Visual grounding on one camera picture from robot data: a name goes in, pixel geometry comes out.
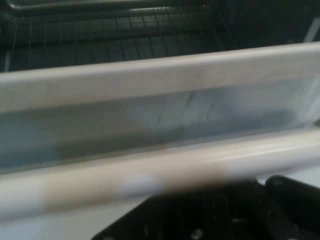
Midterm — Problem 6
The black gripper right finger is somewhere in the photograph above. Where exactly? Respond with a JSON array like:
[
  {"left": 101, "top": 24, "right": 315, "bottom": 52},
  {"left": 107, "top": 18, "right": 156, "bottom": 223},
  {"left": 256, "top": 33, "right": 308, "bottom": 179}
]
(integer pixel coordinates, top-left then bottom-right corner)
[{"left": 264, "top": 174, "right": 320, "bottom": 240}]

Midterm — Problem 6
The metal wire oven rack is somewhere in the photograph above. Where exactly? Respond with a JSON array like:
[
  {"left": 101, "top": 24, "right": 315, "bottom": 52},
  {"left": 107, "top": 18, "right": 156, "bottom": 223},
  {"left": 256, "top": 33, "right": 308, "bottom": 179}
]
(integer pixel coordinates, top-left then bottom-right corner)
[{"left": 0, "top": 6, "right": 227, "bottom": 70}]

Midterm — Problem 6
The white glass oven door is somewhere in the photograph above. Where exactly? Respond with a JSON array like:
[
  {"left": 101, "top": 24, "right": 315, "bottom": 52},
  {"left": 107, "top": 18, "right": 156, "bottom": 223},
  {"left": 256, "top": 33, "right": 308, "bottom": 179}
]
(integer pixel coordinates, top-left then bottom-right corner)
[{"left": 0, "top": 41, "right": 320, "bottom": 221}]

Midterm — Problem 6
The white toaster oven body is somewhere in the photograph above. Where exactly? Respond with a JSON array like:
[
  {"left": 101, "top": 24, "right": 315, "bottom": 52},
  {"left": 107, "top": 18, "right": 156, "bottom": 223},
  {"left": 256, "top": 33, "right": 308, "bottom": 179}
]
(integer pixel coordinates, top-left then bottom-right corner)
[{"left": 0, "top": 0, "right": 320, "bottom": 74}]

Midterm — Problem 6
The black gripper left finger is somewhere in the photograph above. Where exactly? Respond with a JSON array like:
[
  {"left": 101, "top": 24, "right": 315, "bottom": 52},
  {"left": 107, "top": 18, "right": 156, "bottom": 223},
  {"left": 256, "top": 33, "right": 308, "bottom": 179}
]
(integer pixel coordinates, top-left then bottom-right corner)
[{"left": 91, "top": 177, "right": 301, "bottom": 240}]

